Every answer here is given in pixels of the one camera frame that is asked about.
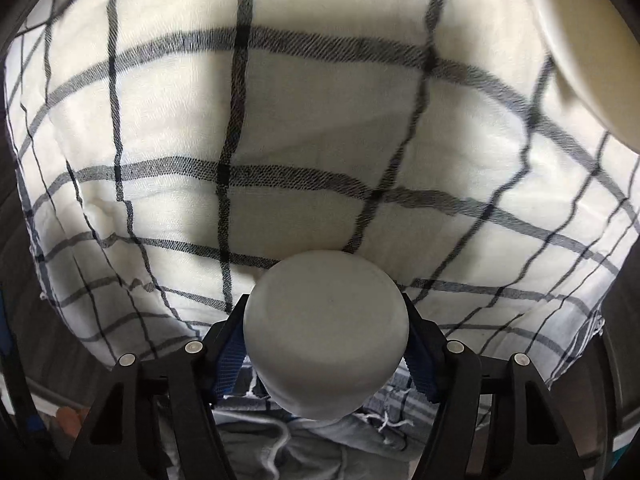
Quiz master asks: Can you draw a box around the white plastic cup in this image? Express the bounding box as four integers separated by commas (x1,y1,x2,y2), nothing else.
243,250,409,420

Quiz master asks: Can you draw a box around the striped paper cup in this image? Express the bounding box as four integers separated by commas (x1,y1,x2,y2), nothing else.
532,0,639,151

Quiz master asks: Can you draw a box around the grey hooded sweatshirt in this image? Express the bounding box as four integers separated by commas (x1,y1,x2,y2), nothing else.
214,410,425,479

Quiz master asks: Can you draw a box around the black white checked cloth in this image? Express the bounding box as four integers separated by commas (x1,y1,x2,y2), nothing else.
3,0,639,382

